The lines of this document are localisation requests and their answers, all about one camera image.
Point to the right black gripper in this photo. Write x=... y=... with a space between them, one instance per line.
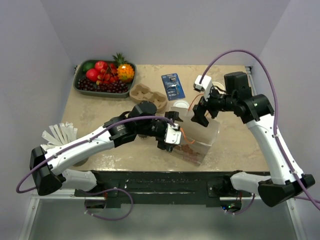
x=200 y=109

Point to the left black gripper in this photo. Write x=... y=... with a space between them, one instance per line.
x=171 y=117

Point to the black paper coffee cup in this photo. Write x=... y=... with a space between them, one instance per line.
x=143 y=136

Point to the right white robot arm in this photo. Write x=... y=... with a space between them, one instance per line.
x=286 y=179

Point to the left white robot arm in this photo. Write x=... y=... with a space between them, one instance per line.
x=50 y=167

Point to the blue blister pack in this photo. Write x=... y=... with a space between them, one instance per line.
x=173 y=87

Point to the spare white cup lid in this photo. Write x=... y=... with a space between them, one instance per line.
x=181 y=104

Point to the stack of paper cups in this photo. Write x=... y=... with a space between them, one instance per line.
x=220 y=87

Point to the bottom pulp cup carrier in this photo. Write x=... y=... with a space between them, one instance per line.
x=140 y=92

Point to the dark red grape bunch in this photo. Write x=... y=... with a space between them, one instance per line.
x=113 y=86

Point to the orange pineapple toy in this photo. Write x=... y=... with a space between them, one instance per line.
x=125 y=71

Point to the red cherries bunch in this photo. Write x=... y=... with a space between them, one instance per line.
x=109 y=76

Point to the red apple back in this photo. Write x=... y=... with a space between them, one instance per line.
x=101 y=66

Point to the red apple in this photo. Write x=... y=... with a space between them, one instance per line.
x=92 y=74
x=101 y=66

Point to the red apple front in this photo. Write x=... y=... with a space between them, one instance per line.
x=92 y=74

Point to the green apple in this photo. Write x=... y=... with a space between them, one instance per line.
x=87 y=66

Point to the grey fruit tray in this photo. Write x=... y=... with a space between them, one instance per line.
x=79 y=74

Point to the grey straw holder cup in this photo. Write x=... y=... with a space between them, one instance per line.
x=80 y=163

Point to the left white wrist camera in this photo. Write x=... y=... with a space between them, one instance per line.
x=173 y=134

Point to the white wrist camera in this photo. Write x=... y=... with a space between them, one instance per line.
x=204 y=86
x=173 y=134

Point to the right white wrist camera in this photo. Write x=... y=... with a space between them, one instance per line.
x=204 y=86

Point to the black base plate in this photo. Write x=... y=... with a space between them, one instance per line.
x=162 y=188

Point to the aluminium frame rail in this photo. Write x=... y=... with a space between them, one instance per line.
x=61 y=216

